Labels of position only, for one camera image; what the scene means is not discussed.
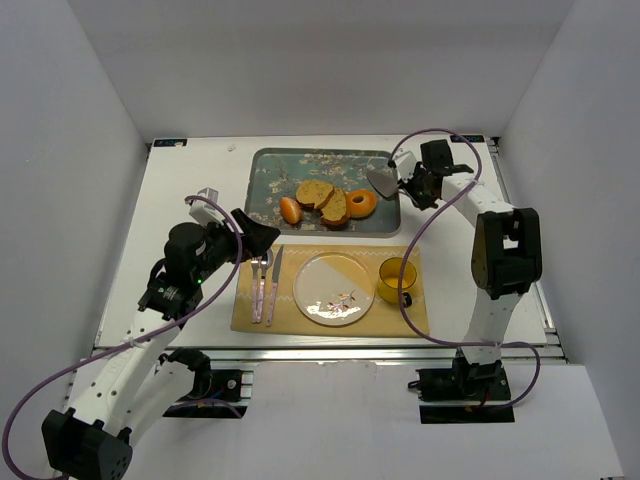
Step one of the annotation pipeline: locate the silver cake server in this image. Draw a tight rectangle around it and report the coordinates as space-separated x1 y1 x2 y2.
366 170 399 198

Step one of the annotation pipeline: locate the orange bagel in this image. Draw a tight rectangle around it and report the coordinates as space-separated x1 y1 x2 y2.
346 189 377 219

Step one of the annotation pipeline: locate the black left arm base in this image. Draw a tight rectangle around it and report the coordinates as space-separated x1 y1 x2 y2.
155 348 250 419

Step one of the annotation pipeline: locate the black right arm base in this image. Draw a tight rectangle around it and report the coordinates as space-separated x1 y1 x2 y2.
407 368 515 425

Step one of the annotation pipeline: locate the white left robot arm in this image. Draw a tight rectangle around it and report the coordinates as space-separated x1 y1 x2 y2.
42 209 280 479

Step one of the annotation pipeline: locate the round orange bread roll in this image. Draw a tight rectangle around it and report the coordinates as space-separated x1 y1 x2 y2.
280 197 302 225

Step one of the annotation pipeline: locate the small toasted bread slice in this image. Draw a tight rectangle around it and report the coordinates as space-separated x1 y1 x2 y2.
320 187 350 227

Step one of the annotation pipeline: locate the large toasted bread slice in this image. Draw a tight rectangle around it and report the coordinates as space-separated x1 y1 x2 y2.
295 180 334 210

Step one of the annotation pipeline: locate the blue label right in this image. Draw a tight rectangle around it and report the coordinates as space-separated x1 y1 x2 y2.
449 134 486 143

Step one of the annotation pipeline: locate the blue label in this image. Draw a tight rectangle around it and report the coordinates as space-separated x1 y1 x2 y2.
449 134 486 143
153 138 188 148

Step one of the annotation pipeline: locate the yellow placemat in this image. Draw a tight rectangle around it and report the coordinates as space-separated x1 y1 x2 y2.
231 244 415 338

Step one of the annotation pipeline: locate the blue floral serving tray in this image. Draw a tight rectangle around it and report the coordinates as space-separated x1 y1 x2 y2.
245 147 401 238

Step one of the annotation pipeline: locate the yellow mug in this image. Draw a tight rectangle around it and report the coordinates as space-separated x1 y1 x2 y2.
377 257 417 308

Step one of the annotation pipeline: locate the white and yellow plate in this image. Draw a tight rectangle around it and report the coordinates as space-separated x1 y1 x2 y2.
293 252 375 328

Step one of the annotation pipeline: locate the blue label left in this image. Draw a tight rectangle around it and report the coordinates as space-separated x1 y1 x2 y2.
153 138 188 148

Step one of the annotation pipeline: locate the silver spoon pink handle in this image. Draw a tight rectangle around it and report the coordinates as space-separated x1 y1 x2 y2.
254 249 274 323

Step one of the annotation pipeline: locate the silver fork pink handle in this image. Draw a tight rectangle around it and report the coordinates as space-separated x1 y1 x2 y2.
251 257 262 323

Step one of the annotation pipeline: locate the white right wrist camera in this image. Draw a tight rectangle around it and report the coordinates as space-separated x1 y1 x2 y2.
388 151 417 184

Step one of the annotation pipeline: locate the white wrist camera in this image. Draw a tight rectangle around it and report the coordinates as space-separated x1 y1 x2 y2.
388 151 417 184
186 187 224 227

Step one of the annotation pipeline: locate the silver knife pink handle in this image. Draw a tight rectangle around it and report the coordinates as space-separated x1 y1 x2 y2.
266 245 284 328

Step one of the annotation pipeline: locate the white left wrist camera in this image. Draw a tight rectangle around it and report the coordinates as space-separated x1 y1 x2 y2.
186 187 224 227

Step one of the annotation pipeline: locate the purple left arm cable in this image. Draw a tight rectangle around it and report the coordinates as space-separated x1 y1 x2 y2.
2 195 246 475

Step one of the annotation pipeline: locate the aluminium table rail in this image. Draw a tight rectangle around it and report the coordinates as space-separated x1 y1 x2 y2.
92 343 476 363

